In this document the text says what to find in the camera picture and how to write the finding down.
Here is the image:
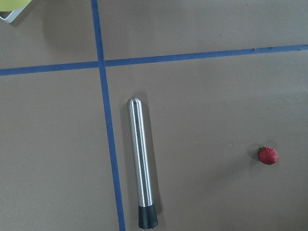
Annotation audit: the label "white cup rack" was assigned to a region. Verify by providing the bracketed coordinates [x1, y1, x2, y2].
[0, 6, 26, 24]

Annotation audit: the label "yellow plastic cup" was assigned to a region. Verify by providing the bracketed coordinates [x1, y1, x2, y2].
[0, 0, 31, 12]

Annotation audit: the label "steel muddler black tip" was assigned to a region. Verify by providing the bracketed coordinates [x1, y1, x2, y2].
[128, 97, 158, 230]

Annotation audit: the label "red strawberry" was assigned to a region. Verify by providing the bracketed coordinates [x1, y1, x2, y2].
[257, 146, 278, 165]

